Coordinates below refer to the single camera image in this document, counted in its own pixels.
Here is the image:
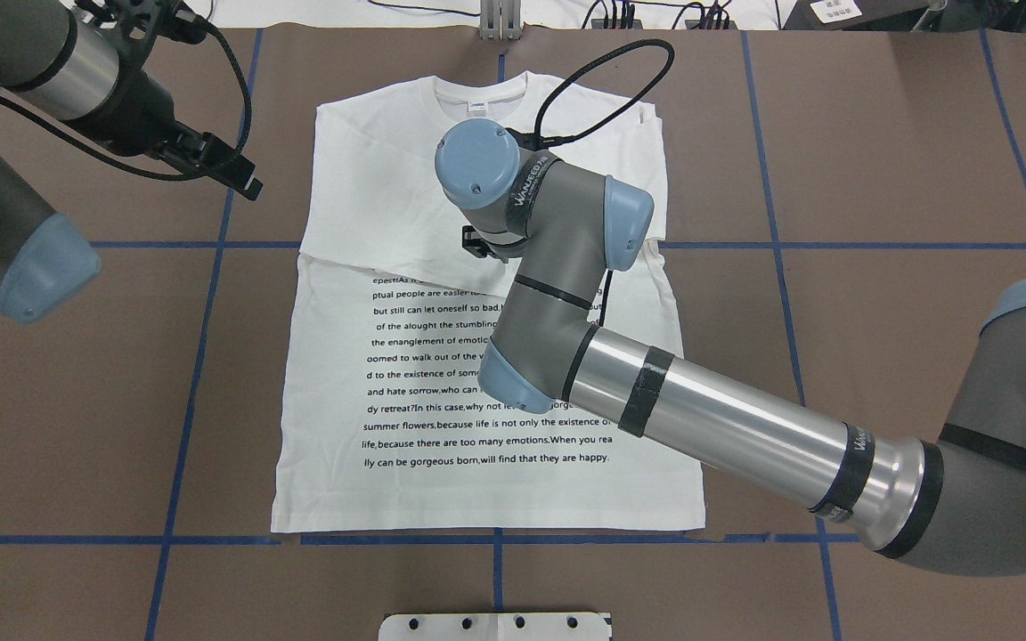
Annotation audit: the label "white printed t-shirt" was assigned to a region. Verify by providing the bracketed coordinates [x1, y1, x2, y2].
[270, 72, 705, 534]

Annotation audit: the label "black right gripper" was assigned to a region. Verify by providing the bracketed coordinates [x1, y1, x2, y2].
[461, 226, 512, 263]

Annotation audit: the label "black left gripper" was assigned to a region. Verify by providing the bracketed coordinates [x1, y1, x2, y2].
[77, 0, 265, 202]

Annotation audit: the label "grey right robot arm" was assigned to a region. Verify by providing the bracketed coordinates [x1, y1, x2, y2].
[435, 118, 1026, 577]

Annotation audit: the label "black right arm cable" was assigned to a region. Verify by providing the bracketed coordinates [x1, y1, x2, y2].
[513, 38, 676, 332]

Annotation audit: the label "grey aluminium post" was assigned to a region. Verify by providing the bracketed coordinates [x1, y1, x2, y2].
[479, 0, 524, 41]

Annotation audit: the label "dark box with label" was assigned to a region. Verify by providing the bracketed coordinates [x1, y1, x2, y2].
[782, 1, 930, 32]

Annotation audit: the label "white metal base plate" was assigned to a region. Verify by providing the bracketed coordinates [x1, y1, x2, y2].
[378, 612, 614, 640]

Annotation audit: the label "black cables at table edge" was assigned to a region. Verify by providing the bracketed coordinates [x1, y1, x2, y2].
[367, 0, 781, 31]

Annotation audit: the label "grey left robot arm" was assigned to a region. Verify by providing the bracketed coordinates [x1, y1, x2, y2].
[0, 1, 262, 324]

